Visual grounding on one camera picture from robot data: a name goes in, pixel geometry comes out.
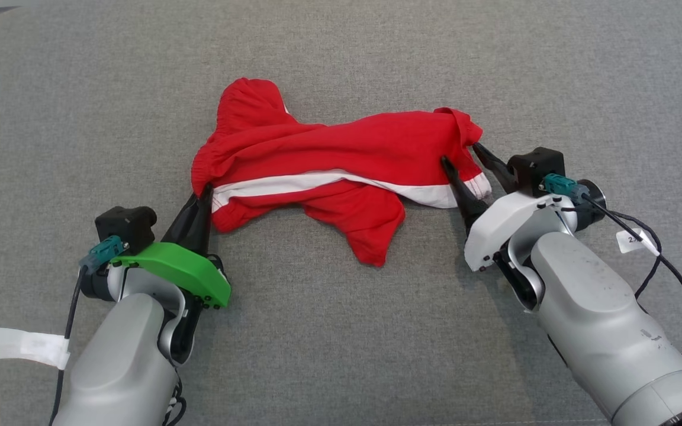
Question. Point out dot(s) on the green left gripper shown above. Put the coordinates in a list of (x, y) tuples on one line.
[(187, 272)]

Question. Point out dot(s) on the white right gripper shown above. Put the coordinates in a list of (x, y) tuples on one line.
[(507, 222)]

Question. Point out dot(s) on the red shorts with white stripes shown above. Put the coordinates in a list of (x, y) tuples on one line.
[(347, 142)]

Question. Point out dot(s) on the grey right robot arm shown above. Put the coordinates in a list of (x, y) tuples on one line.
[(601, 319)]

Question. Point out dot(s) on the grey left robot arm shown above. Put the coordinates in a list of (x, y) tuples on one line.
[(122, 367)]

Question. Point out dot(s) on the white tape strip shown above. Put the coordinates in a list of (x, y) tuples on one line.
[(15, 346)]

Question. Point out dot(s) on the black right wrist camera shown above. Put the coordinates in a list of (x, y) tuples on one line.
[(533, 168)]

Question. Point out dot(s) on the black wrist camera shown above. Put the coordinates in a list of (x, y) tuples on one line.
[(125, 228), (533, 168)]

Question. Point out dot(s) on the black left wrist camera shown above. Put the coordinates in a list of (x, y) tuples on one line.
[(125, 228)]

